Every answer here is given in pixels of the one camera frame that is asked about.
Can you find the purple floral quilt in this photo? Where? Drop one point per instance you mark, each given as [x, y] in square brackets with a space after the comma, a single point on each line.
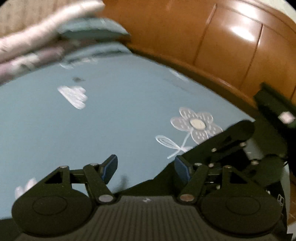
[23, 62]

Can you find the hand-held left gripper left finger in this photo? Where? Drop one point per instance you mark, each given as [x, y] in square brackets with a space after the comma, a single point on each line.
[109, 166]

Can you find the patterned curtain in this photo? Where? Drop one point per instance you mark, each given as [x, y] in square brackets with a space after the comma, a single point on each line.
[20, 14]

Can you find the pink floral quilt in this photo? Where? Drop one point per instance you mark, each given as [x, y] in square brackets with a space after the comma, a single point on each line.
[46, 27]

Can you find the flat blue pillow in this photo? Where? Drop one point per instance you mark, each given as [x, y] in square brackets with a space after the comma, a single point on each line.
[97, 54]

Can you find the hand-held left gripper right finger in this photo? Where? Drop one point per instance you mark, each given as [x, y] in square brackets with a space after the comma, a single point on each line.
[182, 168]

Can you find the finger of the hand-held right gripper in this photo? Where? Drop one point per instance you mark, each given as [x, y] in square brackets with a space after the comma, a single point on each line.
[217, 144]
[233, 160]

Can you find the thick blue pillow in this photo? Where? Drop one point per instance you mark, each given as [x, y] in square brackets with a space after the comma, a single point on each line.
[92, 29]

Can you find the black pants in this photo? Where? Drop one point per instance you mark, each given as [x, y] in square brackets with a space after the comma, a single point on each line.
[161, 183]

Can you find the bed with blue floral sheet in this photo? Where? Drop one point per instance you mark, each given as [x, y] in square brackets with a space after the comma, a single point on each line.
[104, 120]

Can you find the wooden headboard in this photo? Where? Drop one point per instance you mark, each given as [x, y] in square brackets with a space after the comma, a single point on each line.
[185, 30]

